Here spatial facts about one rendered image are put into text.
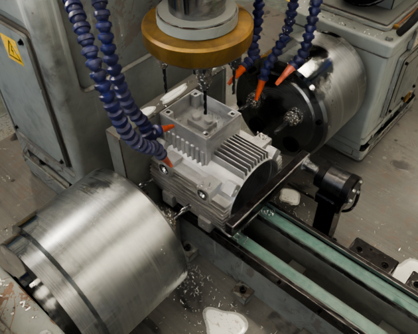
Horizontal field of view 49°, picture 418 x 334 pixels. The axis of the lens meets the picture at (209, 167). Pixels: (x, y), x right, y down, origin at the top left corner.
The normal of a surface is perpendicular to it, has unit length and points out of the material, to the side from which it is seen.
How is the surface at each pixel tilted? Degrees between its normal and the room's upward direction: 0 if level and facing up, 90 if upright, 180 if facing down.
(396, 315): 90
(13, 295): 0
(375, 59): 90
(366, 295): 90
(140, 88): 90
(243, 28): 0
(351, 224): 0
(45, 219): 17
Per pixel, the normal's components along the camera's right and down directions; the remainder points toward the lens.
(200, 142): -0.66, 0.55
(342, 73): 0.51, -0.18
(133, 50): 0.75, 0.47
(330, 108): 0.68, 0.14
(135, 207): 0.25, -0.49
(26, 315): -0.01, -0.70
